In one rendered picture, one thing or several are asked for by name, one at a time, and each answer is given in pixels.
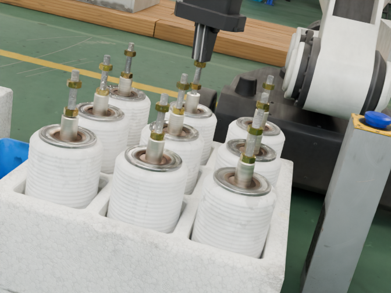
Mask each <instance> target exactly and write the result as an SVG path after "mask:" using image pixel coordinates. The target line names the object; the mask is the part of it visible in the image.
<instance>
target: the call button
mask: <svg viewBox="0 0 391 293"><path fill-rule="evenodd" d="M364 117H365V118H366V121H365V122H366V123H368V124H370V125H372V126H375V127H379V128H386V127H387V125H390V124H391V117H389V116H388V115H386V114H383V113H380V112H375V111H367V112H366V113H365V115H364Z"/></svg>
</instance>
